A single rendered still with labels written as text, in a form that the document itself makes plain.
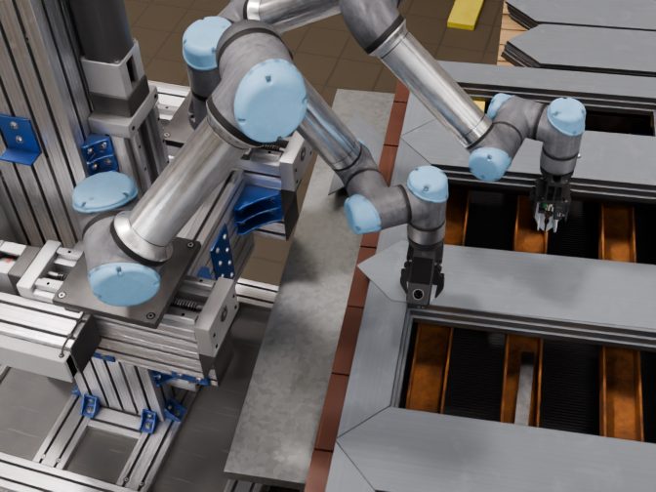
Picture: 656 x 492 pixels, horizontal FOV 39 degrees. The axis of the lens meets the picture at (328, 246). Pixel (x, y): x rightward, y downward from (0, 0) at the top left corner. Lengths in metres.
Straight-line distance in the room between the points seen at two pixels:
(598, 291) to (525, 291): 0.15
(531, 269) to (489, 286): 0.11
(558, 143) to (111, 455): 1.45
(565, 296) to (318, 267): 0.63
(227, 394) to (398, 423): 0.94
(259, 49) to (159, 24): 3.01
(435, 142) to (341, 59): 1.80
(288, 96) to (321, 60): 2.69
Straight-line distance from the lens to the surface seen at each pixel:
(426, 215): 1.75
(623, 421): 2.10
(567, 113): 1.90
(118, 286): 1.61
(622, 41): 2.79
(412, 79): 1.80
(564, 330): 2.01
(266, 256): 3.26
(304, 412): 2.05
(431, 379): 2.09
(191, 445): 2.60
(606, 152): 2.39
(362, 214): 1.70
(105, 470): 2.61
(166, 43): 4.33
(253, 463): 2.00
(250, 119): 1.42
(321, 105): 1.68
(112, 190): 1.71
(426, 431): 1.81
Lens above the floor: 2.40
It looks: 47 degrees down
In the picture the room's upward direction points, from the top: 4 degrees counter-clockwise
